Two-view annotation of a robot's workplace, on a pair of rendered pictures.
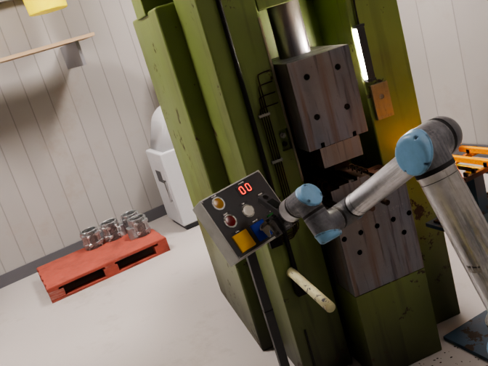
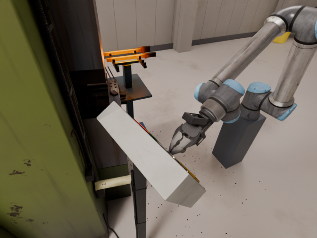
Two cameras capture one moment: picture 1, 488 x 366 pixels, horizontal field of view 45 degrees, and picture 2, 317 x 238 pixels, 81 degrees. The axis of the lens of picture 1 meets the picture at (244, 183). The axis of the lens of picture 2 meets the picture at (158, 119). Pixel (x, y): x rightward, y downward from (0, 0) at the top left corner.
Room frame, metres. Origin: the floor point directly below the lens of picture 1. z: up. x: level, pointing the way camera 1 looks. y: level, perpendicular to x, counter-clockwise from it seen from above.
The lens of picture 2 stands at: (2.30, 0.42, 1.56)
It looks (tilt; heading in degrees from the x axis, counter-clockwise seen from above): 41 degrees down; 266
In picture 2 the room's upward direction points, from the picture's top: 4 degrees clockwise
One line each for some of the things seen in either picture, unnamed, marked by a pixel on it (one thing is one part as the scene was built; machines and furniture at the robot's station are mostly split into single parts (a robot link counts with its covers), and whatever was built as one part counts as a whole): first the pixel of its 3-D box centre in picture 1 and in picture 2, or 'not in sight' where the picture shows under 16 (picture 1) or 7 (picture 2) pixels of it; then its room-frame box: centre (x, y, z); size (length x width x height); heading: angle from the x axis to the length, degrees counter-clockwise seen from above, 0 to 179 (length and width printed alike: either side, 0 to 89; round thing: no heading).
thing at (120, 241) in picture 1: (98, 250); not in sight; (5.19, 1.48, 0.16); 1.15 x 0.78 x 0.31; 116
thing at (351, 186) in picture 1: (331, 180); (69, 98); (2.74, -0.41, 0.96); 0.42 x 0.20 x 0.09; 13
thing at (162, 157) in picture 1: (184, 162); not in sight; (5.79, 0.51, 0.60); 0.66 x 0.54 x 1.20; 116
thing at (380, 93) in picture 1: (381, 100); not in sight; (2.73, -0.74, 1.27); 0.09 x 0.02 x 0.17; 103
